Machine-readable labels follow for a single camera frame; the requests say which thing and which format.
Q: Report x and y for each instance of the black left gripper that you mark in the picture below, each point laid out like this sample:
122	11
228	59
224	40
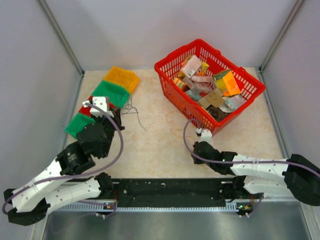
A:
116	113

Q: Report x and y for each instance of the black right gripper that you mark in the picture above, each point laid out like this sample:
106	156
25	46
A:
197	161

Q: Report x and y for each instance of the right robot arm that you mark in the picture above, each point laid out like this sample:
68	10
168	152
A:
294	176

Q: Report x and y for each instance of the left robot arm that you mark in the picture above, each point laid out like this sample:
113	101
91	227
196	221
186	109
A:
66	180

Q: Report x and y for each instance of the green plastic bin front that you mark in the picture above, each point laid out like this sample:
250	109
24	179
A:
77	124

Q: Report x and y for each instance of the green plastic bin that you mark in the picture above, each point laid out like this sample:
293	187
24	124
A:
77	124
117	94

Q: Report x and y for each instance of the red plastic bin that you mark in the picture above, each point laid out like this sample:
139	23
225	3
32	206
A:
86	110

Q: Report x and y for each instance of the green plastic bin rear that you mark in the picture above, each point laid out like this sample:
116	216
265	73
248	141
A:
117	94

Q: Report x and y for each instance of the brown cardboard box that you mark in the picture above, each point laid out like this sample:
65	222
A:
214	98

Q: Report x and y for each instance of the yellow plastic bin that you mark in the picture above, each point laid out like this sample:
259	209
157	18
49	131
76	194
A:
122	77

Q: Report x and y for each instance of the orange green carton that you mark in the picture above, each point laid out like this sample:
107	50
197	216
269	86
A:
226	83

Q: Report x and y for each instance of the pink box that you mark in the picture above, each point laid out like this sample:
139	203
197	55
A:
191	66

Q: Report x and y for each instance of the metal front plate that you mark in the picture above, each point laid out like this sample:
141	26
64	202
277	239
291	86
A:
271	221

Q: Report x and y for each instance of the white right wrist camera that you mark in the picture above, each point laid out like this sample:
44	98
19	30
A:
204	135

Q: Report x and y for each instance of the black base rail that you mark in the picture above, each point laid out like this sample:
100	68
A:
174	192

